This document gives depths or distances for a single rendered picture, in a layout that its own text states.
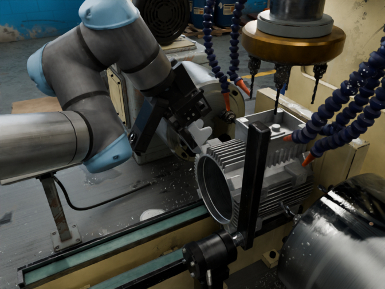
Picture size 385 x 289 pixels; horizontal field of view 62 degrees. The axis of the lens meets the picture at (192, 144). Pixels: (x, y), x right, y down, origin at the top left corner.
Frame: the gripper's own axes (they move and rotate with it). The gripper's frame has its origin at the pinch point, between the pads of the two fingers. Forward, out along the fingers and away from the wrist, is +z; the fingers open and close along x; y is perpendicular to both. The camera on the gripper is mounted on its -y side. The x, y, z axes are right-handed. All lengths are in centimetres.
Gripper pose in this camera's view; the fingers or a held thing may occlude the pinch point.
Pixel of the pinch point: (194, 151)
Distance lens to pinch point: 69.4
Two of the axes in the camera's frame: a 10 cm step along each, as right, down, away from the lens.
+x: -4.7, -4.9, 7.3
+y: 7.6, -6.4, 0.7
